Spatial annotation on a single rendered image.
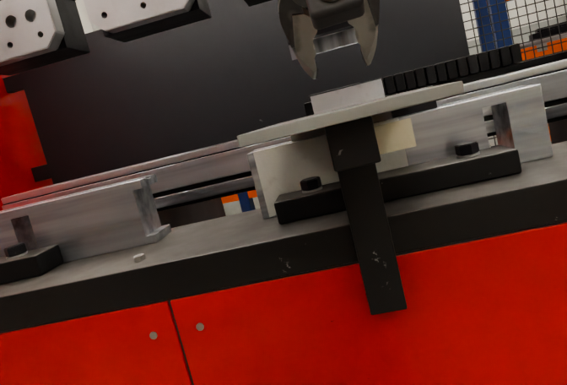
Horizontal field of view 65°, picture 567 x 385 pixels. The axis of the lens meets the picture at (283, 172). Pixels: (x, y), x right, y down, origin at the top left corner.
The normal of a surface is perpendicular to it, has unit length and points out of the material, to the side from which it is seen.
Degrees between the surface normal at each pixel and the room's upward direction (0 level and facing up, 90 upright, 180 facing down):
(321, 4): 68
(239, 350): 90
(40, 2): 90
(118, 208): 90
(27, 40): 90
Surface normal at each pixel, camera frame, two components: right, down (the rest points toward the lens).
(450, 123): -0.11, 0.14
